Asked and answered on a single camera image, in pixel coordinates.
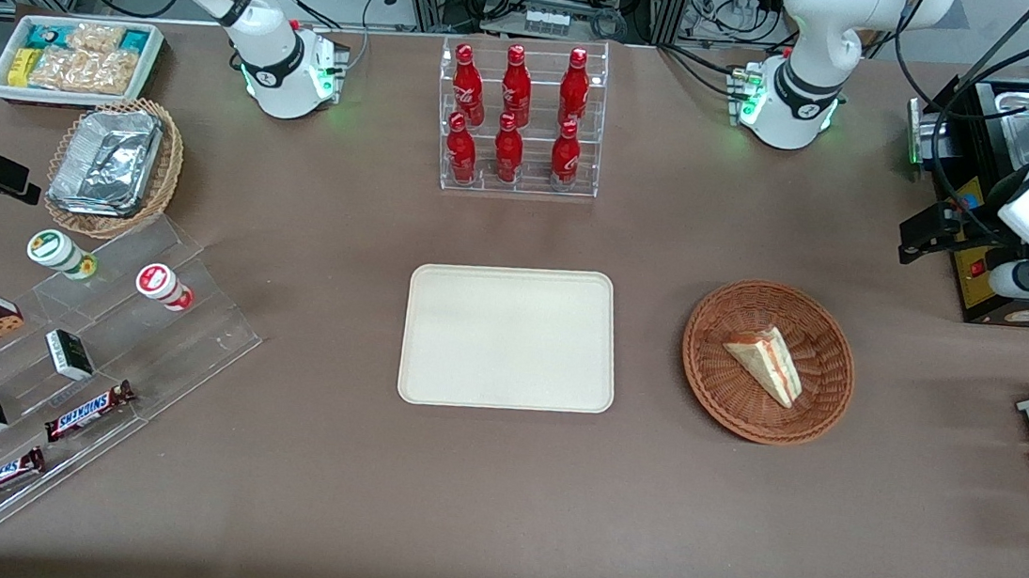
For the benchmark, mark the red-lid drink bottle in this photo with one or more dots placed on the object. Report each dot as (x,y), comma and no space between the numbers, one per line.
(160,283)

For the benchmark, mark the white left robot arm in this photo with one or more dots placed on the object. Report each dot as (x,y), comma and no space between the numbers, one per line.
(813,34)

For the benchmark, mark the green-lid drink bottle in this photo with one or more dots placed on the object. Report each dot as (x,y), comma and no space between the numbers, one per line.
(56,250)

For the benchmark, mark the teal snack packet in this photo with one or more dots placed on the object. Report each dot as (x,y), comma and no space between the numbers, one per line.
(135,39)
(46,34)

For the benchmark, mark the red cola bottle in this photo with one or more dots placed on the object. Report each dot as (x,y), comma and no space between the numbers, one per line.
(468,86)
(508,154)
(460,154)
(574,89)
(516,89)
(565,158)

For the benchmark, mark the white power strip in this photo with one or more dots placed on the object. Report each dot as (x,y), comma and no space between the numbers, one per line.
(547,20)

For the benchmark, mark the yellow snack packet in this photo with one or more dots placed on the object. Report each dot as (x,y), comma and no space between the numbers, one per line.
(21,67)

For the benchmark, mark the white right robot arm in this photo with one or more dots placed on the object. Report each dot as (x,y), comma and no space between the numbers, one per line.
(262,66)

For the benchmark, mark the brown wicker basket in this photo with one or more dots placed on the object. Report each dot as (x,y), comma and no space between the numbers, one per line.
(731,395)

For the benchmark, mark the triangular sandwich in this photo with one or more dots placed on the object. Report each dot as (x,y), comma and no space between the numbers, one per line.
(767,362)

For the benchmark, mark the clear acrylic bottle rack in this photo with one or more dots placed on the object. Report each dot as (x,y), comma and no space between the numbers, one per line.
(450,47)

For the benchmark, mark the black hot food appliance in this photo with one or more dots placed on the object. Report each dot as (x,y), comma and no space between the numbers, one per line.
(977,286)

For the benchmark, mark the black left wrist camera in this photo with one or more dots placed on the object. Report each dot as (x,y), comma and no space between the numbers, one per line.
(938,226)

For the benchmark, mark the clear cracker bag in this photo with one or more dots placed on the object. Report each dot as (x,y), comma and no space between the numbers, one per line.
(59,68)
(111,71)
(95,37)

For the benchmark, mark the cream plastic tray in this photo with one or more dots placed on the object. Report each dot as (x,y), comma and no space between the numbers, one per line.
(510,338)

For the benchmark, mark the light wicker basket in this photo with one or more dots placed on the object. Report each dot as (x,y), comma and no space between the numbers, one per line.
(169,171)

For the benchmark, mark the aluminium foil container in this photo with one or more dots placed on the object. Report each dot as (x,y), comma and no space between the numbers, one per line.
(107,160)

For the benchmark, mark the clear acrylic stepped shelf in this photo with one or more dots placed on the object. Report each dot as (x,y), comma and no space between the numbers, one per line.
(188,343)

